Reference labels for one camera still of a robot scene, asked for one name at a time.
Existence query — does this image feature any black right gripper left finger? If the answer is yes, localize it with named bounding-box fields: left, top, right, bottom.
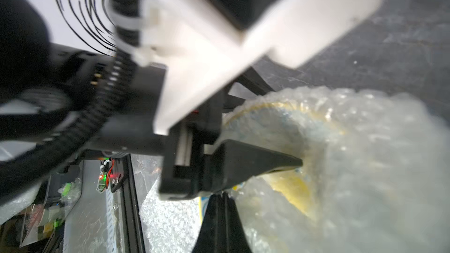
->
left=192, top=194, right=225, bottom=253

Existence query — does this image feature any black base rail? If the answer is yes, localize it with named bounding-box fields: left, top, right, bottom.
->
left=113, top=155, right=146, bottom=253

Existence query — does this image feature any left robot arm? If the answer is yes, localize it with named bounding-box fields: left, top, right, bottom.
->
left=1, top=0, right=302, bottom=203

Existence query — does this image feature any yellow pale blue bowl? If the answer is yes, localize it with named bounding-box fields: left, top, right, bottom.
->
left=199, top=101, right=347, bottom=220

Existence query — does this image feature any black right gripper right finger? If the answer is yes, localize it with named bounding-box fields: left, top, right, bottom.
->
left=223, top=193, right=252, bottom=253

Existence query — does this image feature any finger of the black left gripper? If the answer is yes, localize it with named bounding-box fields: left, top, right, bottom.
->
left=223, top=67, right=275, bottom=111
left=202, top=140, right=303, bottom=193

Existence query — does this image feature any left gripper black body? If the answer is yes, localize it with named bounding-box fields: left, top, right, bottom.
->
left=87, top=66, right=225, bottom=200

